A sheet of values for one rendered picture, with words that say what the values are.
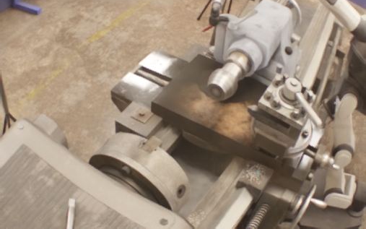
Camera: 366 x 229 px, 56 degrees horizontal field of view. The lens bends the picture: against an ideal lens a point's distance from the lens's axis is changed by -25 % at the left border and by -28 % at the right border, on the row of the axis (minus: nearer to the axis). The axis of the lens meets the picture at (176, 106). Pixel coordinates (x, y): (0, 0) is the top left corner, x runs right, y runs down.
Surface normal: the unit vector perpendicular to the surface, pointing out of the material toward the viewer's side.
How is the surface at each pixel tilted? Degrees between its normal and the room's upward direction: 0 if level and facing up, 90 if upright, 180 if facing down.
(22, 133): 0
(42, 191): 0
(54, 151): 0
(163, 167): 31
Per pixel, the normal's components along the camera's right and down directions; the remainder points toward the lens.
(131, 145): -0.06, -0.77
